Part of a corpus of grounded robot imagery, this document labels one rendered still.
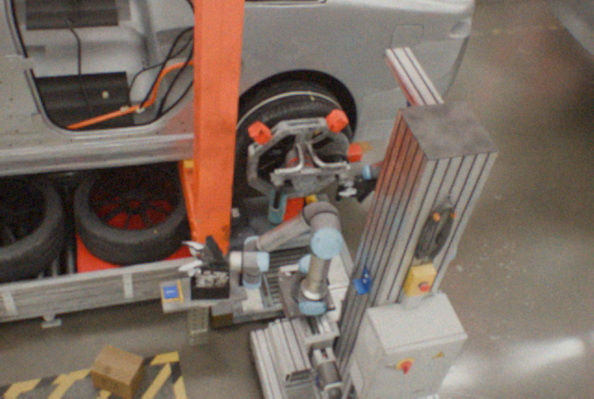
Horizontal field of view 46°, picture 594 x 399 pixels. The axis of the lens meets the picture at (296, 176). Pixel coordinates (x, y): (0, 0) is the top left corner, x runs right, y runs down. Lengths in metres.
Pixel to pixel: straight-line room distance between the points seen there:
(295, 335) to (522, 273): 1.98
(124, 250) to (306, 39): 1.48
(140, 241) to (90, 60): 1.17
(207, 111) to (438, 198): 1.09
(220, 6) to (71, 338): 2.18
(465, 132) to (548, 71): 4.26
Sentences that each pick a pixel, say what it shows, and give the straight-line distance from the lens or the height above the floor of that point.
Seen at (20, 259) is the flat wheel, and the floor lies 0.47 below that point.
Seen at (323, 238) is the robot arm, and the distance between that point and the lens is 2.62.
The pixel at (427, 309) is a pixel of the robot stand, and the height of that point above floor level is 1.23.
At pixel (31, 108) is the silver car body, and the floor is 1.18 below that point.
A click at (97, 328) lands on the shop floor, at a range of 4.11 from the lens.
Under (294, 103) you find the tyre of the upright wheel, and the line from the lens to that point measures 3.58.
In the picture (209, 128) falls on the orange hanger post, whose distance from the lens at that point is 2.99.
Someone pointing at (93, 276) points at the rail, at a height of 0.39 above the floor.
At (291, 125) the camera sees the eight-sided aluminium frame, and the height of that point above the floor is 1.10.
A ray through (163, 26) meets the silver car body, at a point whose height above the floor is 1.01.
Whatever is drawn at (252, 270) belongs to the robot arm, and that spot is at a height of 1.21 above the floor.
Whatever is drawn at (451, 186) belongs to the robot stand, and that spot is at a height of 1.87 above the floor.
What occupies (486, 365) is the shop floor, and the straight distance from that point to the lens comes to 4.26.
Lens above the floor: 3.47
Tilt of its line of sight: 46 degrees down
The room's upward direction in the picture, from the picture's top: 9 degrees clockwise
